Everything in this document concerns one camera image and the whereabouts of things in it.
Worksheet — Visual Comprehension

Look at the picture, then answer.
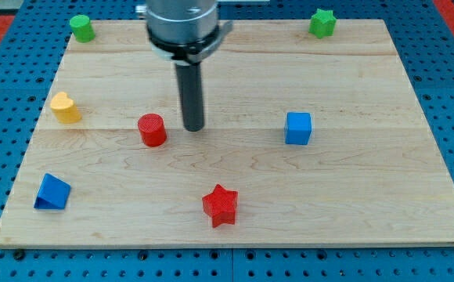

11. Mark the red star block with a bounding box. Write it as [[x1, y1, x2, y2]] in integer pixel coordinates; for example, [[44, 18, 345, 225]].
[[202, 184, 238, 228]]

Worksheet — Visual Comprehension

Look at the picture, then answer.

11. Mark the blue cube block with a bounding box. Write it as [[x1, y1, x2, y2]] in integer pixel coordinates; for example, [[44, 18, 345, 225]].
[[284, 112, 312, 146]]

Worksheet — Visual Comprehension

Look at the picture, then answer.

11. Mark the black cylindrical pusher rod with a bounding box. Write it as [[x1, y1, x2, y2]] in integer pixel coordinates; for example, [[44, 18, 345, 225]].
[[175, 63, 204, 132]]

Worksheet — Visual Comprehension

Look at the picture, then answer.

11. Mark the red cylinder block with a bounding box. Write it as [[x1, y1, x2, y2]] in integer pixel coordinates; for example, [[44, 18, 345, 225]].
[[137, 113, 168, 147]]

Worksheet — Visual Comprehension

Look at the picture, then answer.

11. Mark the wooden board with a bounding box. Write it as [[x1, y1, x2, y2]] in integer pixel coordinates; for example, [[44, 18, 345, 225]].
[[0, 20, 454, 249]]

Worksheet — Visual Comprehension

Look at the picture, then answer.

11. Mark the green star block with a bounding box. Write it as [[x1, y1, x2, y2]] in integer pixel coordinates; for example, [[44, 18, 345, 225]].
[[308, 9, 337, 38]]

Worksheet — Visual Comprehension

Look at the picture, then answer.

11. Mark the yellow heart block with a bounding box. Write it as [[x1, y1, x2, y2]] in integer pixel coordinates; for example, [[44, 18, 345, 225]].
[[50, 92, 82, 124]]

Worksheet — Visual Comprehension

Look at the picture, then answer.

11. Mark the green cylinder block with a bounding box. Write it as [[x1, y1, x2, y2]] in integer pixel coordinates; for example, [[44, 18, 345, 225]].
[[69, 14, 95, 43]]

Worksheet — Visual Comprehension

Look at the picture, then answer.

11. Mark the blue triangle block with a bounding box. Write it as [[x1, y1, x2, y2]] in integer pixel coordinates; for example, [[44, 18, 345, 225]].
[[34, 173, 71, 210]]

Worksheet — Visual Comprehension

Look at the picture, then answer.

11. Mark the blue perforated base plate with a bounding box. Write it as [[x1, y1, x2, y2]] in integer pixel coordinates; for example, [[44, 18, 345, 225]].
[[0, 0, 454, 281]]

